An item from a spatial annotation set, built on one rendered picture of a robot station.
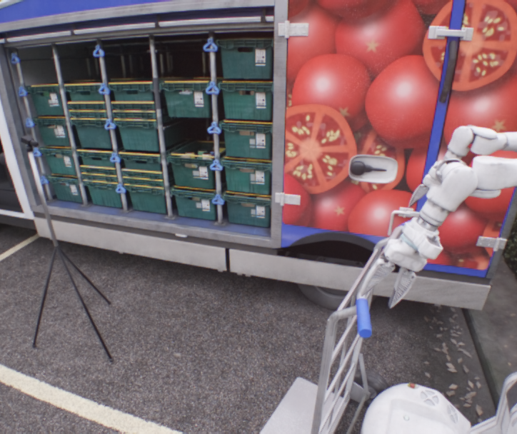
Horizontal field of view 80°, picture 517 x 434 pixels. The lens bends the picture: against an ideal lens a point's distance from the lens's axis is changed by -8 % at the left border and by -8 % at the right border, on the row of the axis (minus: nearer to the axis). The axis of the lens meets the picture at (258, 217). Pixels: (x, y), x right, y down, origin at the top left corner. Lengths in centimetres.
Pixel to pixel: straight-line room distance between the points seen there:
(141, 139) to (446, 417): 267
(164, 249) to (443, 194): 242
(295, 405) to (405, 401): 67
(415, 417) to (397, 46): 192
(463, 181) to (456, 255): 171
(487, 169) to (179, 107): 214
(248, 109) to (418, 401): 200
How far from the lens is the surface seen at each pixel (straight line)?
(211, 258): 272
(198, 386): 235
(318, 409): 149
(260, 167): 243
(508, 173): 85
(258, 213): 258
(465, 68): 215
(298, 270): 255
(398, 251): 85
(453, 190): 80
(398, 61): 208
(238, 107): 241
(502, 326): 314
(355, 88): 208
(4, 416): 265
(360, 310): 100
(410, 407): 198
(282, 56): 212
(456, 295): 268
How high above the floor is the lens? 186
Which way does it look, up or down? 26 degrees down
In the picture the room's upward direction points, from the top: straight up
